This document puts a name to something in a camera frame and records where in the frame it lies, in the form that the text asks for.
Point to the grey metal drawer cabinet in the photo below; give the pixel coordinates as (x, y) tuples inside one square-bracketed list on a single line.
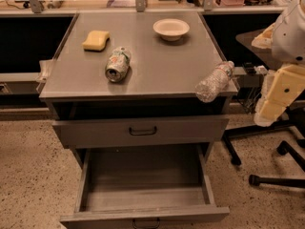
[(160, 82)]

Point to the black upper drawer handle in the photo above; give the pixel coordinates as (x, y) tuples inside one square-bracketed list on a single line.
[(151, 131)]

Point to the black middle drawer handle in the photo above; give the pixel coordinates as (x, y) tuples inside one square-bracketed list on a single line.
[(145, 224)]

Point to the yellow sponge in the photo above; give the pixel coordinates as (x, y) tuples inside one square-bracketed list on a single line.
[(96, 41)]

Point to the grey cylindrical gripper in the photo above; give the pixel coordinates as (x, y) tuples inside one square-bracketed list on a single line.
[(290, 37)]

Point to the black drawer handle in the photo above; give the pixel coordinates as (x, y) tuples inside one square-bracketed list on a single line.
[(145, 224), (151, 131)]

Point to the open grey middle drawer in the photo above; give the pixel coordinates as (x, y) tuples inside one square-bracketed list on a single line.
[(165, 182)]

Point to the white bowl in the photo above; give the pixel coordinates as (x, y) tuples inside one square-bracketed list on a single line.
[(171, 29)]

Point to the closed grey upper drawer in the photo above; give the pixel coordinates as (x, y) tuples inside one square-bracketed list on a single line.
[(127, 132)]

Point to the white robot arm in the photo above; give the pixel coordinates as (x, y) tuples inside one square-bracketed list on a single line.
[(286, 39)]

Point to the black office chair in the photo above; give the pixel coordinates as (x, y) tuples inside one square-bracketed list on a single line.
[(295, 119)]

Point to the clear plastic water bottle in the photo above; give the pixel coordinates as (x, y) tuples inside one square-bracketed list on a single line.
[(208, 89)]

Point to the green white 7up can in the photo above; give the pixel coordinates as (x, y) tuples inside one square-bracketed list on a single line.
[(118, 64)]

